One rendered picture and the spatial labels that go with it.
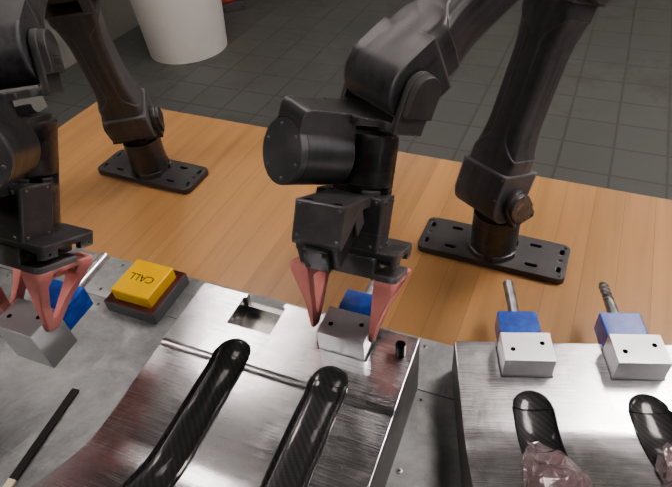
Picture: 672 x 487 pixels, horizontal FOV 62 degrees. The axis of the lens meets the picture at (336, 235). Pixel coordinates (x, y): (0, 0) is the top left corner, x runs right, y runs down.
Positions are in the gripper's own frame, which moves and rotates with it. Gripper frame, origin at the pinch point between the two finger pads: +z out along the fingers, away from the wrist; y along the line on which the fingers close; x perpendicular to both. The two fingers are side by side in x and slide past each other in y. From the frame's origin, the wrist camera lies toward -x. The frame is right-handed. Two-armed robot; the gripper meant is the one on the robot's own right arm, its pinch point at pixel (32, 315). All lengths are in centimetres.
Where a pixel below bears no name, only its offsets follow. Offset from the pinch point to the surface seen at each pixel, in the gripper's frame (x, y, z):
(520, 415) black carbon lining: 13.4, 47.2, 3.4
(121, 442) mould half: -2.5, 13.1, 8.4
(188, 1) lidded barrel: 238, -148, -50
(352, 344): 9.6, 30.5, -1.3
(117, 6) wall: 271, -224, -47
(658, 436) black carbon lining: 15, 59, 2
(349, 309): 14.2, 28.4, -2.7
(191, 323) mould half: 9.6, 12.1, 1.5
